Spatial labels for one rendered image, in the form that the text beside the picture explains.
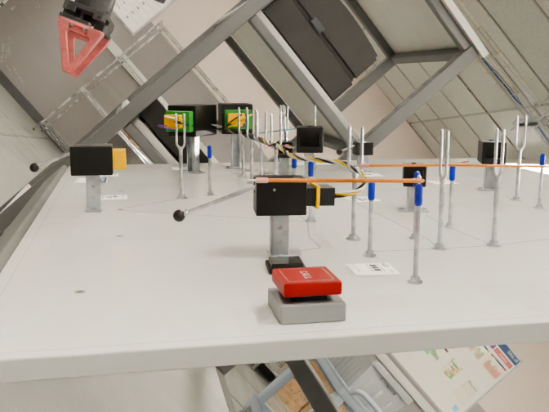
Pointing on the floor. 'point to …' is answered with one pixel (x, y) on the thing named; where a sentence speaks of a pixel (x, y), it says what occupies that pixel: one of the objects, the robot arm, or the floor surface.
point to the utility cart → (340, 395)
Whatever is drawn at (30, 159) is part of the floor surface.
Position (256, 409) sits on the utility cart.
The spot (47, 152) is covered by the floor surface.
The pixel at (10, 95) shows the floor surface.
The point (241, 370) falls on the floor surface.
